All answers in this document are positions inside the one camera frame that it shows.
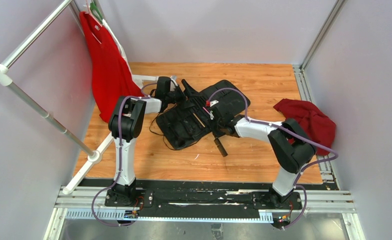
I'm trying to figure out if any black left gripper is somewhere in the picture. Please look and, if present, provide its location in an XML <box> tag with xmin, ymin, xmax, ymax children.
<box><xmin>166</xmin><ymin>80</ymin><xmax>202</xmax><ymax>112</ymax></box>

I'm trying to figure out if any gold handled makeup brush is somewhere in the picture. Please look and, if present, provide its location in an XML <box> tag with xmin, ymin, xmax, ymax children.
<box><xmin>193</xmin><ymin>113</ymin><xmax>206</xmax><ymax>127</ymax></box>

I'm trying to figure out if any black leather brush roll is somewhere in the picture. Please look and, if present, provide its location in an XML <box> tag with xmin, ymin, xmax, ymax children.
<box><xmin>156</xmin><ymin>80</ymin><xmax>250</xmax><ymax>150</ymax></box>

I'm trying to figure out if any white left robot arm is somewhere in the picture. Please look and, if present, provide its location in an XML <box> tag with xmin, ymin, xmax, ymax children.
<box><xmin>108</xmin><ymin>76</ymin><xmax>185</xmax><ymax>207</ymax></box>

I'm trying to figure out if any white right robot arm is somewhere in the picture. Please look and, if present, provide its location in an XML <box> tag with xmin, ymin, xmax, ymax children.
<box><xmin>206</xmin><ymin>100</ymin><xmax>317</xmax><ymax>209</ymax></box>

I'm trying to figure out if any red shirt on hanger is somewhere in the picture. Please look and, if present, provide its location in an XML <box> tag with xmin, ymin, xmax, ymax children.
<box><xmin>79</xmin><ymin>11</ymin><xmax>142</xmax><ymax>123</ymax></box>

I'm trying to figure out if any dark red cloth pile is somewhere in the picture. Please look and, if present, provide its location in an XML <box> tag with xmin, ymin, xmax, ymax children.
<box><xmin>273</xmin><ymin>98</ymin><xmax>336</xmax><ymax>148</ymax></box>

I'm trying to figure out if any green clothes hanger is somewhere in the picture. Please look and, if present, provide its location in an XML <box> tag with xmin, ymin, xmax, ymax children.
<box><xmin>90</xmin><ymin>0</ymin><xmax>103</xmax><ymax>22</ymax></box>

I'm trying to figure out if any white garment rack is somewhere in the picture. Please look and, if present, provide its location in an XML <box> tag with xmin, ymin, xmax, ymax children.
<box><xmin>0</xmin><ymin>0</ymin><xmax>161</xmax><ymax>196</ymax></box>

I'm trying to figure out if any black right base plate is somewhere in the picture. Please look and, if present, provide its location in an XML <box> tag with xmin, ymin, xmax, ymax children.
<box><xmin>250</xmin><ymin>191</ymin><xmax>303</xmax><ymax>210</ymax></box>

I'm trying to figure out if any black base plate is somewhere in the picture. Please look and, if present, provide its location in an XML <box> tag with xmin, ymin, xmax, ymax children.
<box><xmin>250</xmin><ymin>191</ymin><xmax>303</xmax><ymax>210</ymax></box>
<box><xmin>105</xmin><ymin>188</ymin><xmax>154</xmax><ymax>208</ymax></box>

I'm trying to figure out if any aluminium right rail frame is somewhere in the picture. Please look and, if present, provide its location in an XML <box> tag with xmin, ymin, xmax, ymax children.
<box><xmin>292</xmin><ymin>0</ymin><xmax>347</xmax><ymax>191</ymax></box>

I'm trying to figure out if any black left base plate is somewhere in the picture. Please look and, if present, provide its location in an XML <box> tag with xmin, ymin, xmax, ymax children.
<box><xmin>105</xmin><ymin>188</ymin><xmax>154</xmax><ymax>208</ymax></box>

